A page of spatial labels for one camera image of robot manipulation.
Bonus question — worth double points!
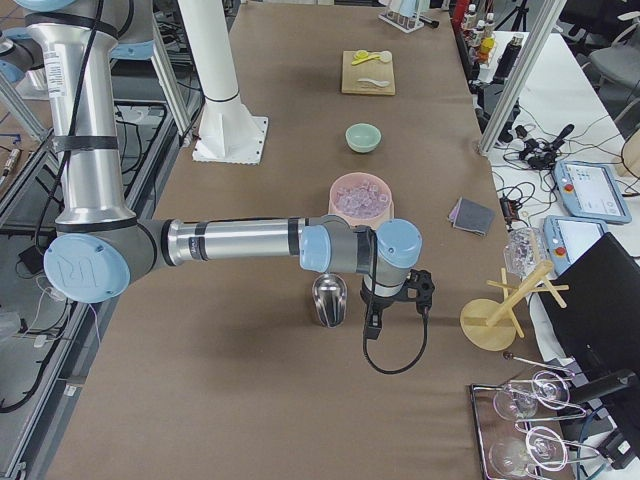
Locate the lower teach pendant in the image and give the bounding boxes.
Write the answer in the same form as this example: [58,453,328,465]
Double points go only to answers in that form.
[543,215,608,275]

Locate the yellow plastic spoon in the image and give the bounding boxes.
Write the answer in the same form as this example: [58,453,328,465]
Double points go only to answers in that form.
[351,50,380,66]

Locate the white garlic bulb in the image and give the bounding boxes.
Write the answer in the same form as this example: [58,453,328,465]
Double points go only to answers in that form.
[379,51,392,63]

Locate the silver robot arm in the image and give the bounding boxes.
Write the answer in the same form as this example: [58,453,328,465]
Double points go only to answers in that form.
[23,1,434,339]

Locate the bamboo cutting board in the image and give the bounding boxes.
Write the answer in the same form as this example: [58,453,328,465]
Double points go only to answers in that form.
[341,50,396,96]

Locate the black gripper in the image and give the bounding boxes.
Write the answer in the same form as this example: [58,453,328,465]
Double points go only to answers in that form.
[360,284,400,340]

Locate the steel ice scoop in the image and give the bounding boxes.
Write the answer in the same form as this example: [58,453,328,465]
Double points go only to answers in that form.
[312,273,348,328]

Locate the wine glass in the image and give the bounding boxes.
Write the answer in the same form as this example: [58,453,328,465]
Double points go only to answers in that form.
[493,370,569,421]
[489,426,568,479]

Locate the wooden cup tree stand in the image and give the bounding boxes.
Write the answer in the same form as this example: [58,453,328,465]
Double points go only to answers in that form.
[460,259,569,351]

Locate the white ceramic spoon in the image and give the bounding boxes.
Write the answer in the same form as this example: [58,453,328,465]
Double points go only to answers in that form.
[357,78,390,88]

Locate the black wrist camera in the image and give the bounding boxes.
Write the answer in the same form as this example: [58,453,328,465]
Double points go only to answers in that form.
[406,269,435,317]

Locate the upper teach pendant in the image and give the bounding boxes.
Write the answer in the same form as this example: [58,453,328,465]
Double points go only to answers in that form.
[553,160,632,224]

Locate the lower wine glass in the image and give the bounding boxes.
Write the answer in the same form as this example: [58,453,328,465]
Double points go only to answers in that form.
[489,426,568,479]

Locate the mint green bowl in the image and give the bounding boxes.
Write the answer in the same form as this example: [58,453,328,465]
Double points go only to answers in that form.
[345,123,382,154]

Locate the upper wine glass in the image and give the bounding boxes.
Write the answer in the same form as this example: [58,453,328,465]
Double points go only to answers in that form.
[493,370,569,421]

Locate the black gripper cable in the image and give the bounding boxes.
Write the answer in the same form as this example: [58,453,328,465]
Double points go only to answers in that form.
[360,234,431,375]

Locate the grey folded cloth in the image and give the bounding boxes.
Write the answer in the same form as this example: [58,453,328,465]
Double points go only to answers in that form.
[448,197,495,236]

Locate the condiment bottles rack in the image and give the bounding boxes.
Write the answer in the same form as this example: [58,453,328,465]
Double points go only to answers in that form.
[459,1,496,65]

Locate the aluminium frame post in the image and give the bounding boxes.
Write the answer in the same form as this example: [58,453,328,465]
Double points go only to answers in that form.
[478,0,566,157]

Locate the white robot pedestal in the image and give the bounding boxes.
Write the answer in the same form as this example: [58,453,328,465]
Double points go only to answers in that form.
[179,0,269,165]

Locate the pink bowl of ice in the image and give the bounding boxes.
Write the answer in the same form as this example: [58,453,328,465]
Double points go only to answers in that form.
[328,172,393,222]

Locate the black water bottle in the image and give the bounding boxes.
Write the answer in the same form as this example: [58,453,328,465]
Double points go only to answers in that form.
[493,32,525,84]

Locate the clear plastic ice container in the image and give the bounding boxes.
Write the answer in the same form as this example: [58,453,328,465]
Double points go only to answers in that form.
[503,227,549,277]

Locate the wire glass rack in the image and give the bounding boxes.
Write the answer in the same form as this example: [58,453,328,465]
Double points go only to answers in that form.
[469,383,600,479]

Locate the black monitor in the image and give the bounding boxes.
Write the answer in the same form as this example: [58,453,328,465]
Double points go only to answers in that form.
[540,233,639,379]

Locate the teach pendant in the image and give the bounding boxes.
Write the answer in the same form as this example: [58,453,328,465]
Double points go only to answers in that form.
[553,160,632,224]
[543,215,608,275]

